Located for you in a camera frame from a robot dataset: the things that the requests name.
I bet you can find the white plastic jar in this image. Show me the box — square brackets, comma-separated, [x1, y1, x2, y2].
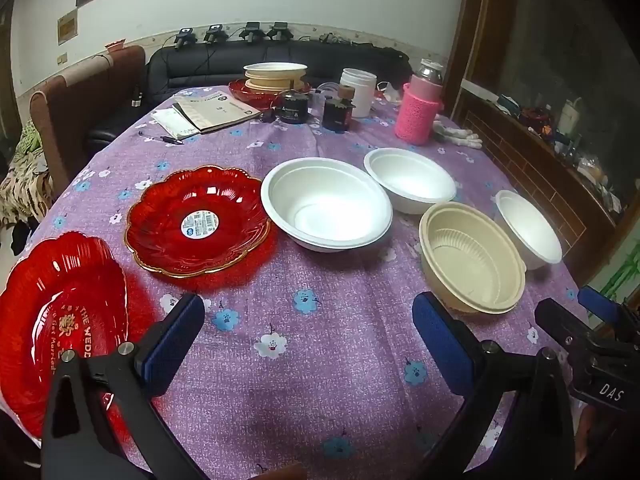
[339, 68, 377, 118]

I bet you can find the red glass plate gold lettering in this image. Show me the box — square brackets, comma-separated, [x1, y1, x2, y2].
[0, 231, 130, 441]

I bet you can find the white paper notepad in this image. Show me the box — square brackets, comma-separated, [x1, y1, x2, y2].
[151, 107, 201, 141]

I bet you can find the brown armchair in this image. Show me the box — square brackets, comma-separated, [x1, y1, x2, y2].
[29, 45, 147, 196]

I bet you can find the black leather sofa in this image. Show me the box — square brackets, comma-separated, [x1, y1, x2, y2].
[87, 40, 416, 146]

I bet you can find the pair of white gloves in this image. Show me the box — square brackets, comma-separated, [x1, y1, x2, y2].
[432, 115, 483, 150]

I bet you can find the black round jar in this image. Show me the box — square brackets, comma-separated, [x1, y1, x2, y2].
[276, 91, 312, 123]

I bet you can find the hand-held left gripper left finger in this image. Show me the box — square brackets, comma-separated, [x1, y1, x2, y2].
[40, 292, 211, 480]

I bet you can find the thermos with pink knitted sleeve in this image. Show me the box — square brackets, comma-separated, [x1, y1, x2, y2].
[394, 58, 446, 146]

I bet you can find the small framed wall picture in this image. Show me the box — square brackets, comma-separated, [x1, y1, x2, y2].
[56, 8, 78, 46]

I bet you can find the red glass plate with sticker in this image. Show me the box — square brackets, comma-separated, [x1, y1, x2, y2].
[125, 165, 272, 278]

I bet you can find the purple floral tablecloth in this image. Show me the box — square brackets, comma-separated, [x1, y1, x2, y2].
[20, 82, 601, 480]

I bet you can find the white foam bowl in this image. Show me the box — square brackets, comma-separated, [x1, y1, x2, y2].
[363, 147, 457, 215]
[260, 157, 393, 252]
[495, 190, 563, 271]

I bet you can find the white shallow bowl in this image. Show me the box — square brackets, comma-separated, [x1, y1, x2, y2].
[244, 62, 308, 81]

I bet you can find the green pillow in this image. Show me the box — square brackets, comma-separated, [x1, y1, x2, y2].
[19, 127, 47, 153]

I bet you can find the leaf patterned blanket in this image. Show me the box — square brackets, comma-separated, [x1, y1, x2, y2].
[0, 125, 53, 231]

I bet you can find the black pen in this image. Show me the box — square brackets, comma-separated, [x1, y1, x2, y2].
[139, 131, 185, 145]

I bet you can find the beige booklet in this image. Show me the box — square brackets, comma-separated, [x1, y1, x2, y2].
[172, 94, 262, 135]

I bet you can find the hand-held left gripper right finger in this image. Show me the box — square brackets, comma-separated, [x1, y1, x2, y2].
[400, 291, 586, 480]

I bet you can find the beige plastic bowl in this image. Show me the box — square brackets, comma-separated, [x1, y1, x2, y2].
[419, 201, 527, 315]

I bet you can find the dark jar with wooden lid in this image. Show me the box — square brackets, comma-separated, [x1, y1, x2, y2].
[321, 86, 356, 133]

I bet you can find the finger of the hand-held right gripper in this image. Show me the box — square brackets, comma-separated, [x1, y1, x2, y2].
[534, 298, 602, 357]
[577, 286, 627, 327]

